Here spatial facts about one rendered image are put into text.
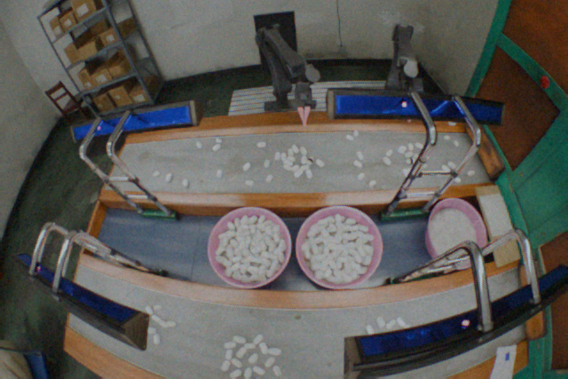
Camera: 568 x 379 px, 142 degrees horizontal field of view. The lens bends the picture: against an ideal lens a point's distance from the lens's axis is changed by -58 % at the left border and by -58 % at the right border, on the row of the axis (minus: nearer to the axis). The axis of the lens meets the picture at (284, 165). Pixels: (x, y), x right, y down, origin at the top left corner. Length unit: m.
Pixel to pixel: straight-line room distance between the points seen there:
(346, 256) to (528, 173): 0.76
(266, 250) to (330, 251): 0.20
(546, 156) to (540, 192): 0.13
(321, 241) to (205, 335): 0.47
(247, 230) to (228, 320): 0.30
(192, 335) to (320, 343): 0.38
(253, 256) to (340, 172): 0.43
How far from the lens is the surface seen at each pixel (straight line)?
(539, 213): 1.01
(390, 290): 0.72
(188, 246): 0.90
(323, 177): 0.83
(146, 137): 1.26
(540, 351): 1.11
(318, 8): 2.67
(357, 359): 0.35
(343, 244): 0.75
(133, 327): 0.46
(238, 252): 0.75
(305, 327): 0.70
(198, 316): 0.77
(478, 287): 0.43
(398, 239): 0.86
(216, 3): 2.68
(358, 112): 0.59
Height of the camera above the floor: 1.44
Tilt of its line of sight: 54 degrees down
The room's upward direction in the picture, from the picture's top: 9 degrees counter-clockwise
